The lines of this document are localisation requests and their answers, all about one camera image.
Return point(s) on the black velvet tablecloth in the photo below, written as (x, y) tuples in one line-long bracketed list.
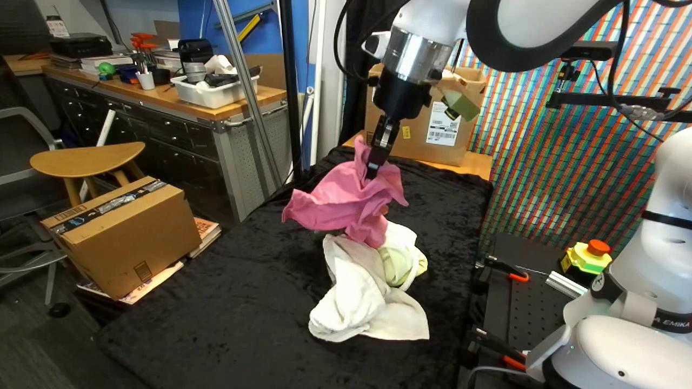
[(239, 326)]

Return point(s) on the flat wooden board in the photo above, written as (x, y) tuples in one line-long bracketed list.
[(203, 235)]

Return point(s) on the pale cream microfibre cloth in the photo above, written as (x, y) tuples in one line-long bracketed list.
[(396, 266)]

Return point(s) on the pink cloth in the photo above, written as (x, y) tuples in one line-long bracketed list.
[(346, 202)]

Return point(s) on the black vertical pole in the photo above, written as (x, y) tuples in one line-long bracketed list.
[(291, 87)]

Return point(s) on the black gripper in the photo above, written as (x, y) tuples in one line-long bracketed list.
[(404, 99)]

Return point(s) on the silver metal pole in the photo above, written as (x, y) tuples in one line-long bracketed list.
[(250, 95)]

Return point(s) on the bright yellow microfibre cloth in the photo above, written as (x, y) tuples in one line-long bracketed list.
[(423, 263)]

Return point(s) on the yellow emergency stop button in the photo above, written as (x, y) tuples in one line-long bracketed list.
[(586, 258)]

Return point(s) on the black stereo camera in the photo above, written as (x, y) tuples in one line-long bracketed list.
[(592, 52)]

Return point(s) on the white plastic bin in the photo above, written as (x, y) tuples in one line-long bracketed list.
[(217, 92)]

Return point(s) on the wooden top workbench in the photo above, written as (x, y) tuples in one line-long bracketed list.
[(181, 138)]

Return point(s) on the wooden stool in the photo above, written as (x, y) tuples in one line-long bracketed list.
[(88, 159)]

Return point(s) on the white terry towel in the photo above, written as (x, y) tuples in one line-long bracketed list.
[(361, 304)]

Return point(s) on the large cardboard box with label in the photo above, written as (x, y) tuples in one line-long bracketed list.
[(451, 138)]

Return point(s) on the white framed office chair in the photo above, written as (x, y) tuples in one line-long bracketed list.
[(23, 252)]

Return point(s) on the cardboard box with black tape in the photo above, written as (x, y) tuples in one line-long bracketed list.
[(122, 235)]

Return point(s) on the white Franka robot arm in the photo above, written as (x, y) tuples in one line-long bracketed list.
[(649, 288)]

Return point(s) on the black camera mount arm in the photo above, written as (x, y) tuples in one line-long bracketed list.
[(614, 101)]

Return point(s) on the black optical breadboard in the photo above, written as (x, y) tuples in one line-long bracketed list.
[(521, 311)]

